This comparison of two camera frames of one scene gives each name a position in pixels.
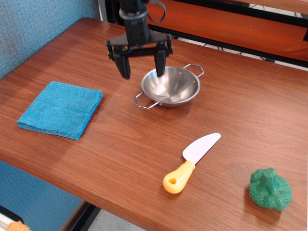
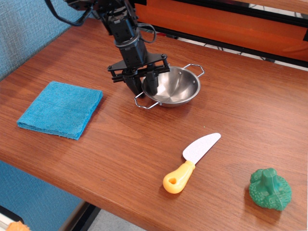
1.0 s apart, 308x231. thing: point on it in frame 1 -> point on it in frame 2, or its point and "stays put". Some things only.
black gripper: [140, 41] -> [137, 63]
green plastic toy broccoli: [269, 189] stays put
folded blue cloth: [61, 109] stays put
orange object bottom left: [17, 226] stays put
